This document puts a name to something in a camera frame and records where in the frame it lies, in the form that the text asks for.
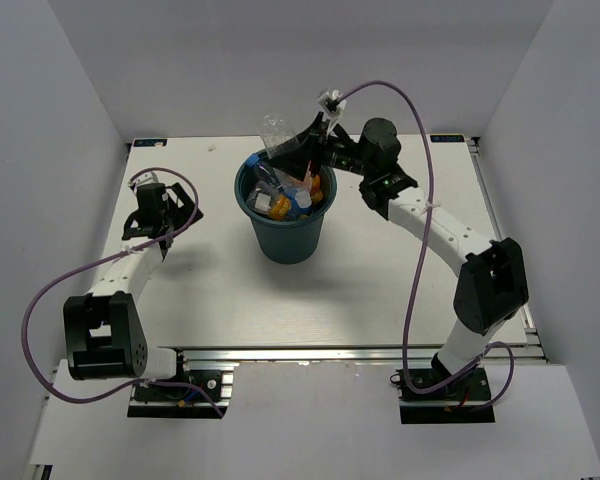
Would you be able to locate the left blue table label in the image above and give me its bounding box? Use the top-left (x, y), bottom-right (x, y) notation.
top-left (132, 138), bottom-right (168, 148)

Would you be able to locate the blue label water bottle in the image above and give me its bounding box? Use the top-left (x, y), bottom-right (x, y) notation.
top-left (245, 154), bottom-right (281, 190)

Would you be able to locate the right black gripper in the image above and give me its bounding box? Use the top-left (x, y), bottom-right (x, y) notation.
top-left (268, 112), bottom-right (374, 182)

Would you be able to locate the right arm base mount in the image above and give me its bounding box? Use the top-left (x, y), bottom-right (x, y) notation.
top-left (390, 367), bottom-right (495, 425)

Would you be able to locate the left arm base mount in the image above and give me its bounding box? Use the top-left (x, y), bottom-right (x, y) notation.
top-left (127, 362), bottom-right (234, 420)

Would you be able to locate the orange juice bottle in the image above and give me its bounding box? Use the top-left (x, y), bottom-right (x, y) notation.
top-left (267, 195), bottom-right (292, 221)
top-left (309, 174), bottom-right (324, 206)

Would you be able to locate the dark green plastic bin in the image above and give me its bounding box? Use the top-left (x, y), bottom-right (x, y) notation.
top-left (234, 151), bottom-right (337, 264)

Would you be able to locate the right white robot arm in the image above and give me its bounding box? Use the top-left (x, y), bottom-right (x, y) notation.
top-left (265, 115), bottom-right (529, 399)

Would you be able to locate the aluminium table rail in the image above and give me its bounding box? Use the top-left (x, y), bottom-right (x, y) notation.
top-left (179, 347), bottom-right (446, 362)

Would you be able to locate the clear plastic bottle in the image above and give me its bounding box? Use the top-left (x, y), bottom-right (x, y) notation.
top-left (259, 113), bottom-right (299, 158)

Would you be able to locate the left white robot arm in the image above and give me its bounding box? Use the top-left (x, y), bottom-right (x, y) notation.
top-left (63, 183), bottom-right (203, 399)

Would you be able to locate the blue table label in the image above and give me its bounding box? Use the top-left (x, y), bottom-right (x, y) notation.
top-left (430, 134), bottom-right (465, 143)
top-left (132, 138), bottom-right (168, 148)

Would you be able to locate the right blue table label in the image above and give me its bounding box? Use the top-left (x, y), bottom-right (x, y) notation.
top-left (430, 134), bottom-right (465, 143)

